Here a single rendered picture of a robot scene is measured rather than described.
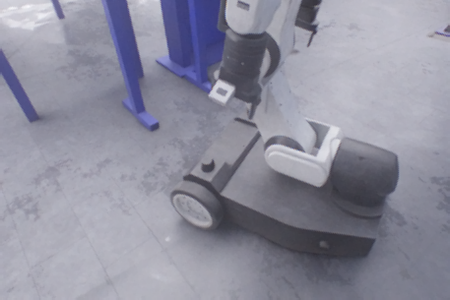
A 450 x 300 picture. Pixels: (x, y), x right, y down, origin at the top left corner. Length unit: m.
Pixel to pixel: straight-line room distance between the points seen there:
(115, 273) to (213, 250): 0.32
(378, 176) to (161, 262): 0.73
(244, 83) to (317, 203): 0.53
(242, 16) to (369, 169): 0.59
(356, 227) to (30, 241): 1.11
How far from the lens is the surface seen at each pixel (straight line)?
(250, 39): 0.63
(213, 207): 1.04
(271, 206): 1.03
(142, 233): 1.22
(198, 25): 1.67
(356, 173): 0.98
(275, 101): 0.92
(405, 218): 1.35
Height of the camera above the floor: 1.00
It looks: 41 degrees down
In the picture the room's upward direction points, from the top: 2 degrees counter-clockwise
